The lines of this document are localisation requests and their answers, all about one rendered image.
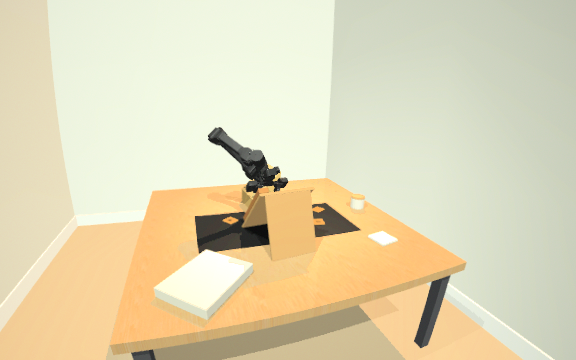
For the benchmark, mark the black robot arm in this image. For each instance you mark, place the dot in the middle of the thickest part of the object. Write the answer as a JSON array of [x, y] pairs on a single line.
[[251, 160]]

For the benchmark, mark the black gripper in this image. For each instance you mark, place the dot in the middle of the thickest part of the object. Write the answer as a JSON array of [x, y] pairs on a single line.
[[253, 185]]

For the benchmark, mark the white jar with orange lid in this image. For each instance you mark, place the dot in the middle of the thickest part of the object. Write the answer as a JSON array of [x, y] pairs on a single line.
[[357, 201]]

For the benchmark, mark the white rectangular block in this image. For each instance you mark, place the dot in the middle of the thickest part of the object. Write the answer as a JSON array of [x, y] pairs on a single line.
[[204, 284]]

